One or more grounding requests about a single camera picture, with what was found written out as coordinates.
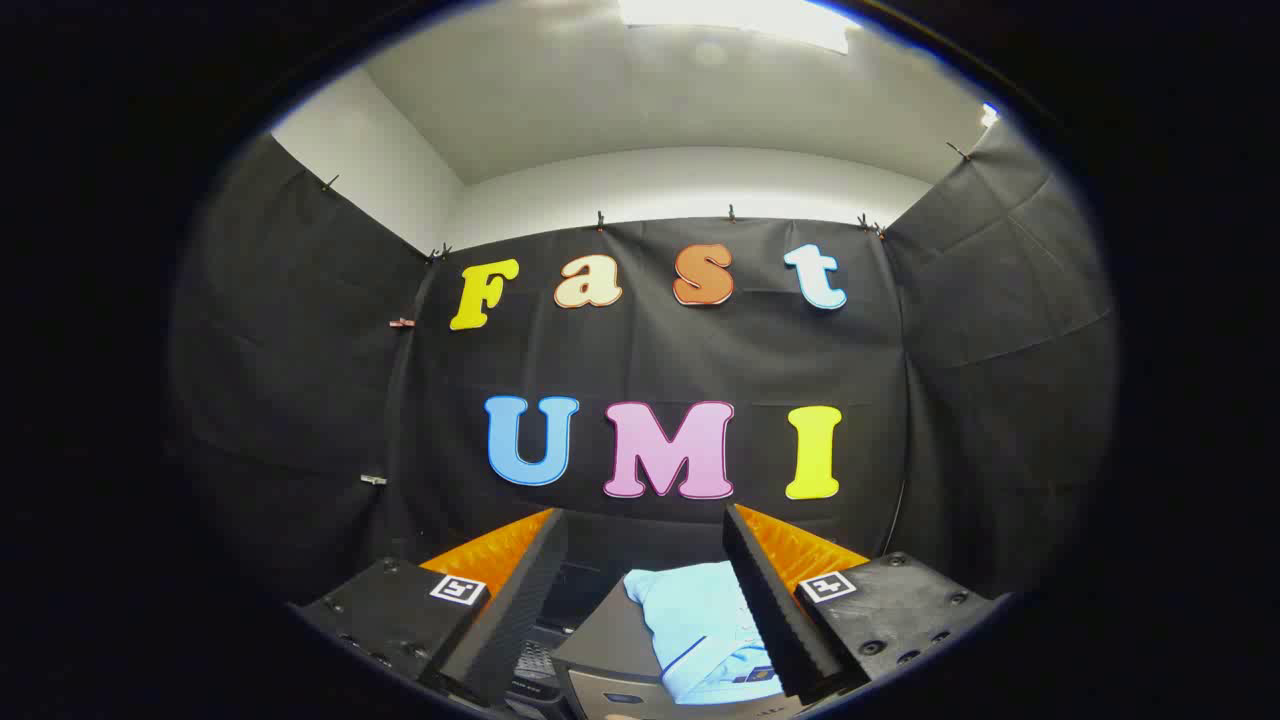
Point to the black backdrop cloth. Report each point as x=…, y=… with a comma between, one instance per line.
x=700, y=360

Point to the ceiling light panel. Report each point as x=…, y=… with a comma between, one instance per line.
x=740, y=15

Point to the row of black clips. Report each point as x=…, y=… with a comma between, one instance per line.
x=600, y=221

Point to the grey washing machine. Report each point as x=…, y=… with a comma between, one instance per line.
x=535, y=662

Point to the light blue garment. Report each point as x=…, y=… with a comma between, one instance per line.
x=700, y=630

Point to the grey side table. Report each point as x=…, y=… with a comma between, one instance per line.
x=605, y=640

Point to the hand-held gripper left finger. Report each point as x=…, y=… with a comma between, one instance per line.
x=520, y=600

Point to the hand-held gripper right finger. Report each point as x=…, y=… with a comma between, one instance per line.
x=770, y=600

